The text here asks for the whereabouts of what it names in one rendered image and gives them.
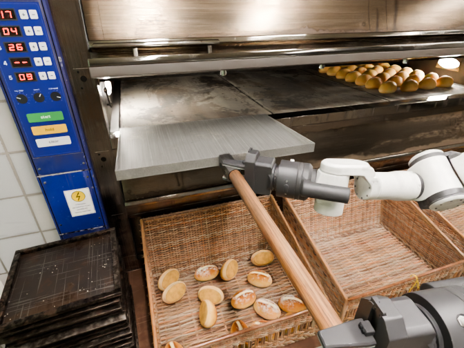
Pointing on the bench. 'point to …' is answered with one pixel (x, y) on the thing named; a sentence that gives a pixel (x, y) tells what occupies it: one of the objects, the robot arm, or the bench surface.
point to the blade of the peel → (202, 144)
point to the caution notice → (79, 201)
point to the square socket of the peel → (226, 166)
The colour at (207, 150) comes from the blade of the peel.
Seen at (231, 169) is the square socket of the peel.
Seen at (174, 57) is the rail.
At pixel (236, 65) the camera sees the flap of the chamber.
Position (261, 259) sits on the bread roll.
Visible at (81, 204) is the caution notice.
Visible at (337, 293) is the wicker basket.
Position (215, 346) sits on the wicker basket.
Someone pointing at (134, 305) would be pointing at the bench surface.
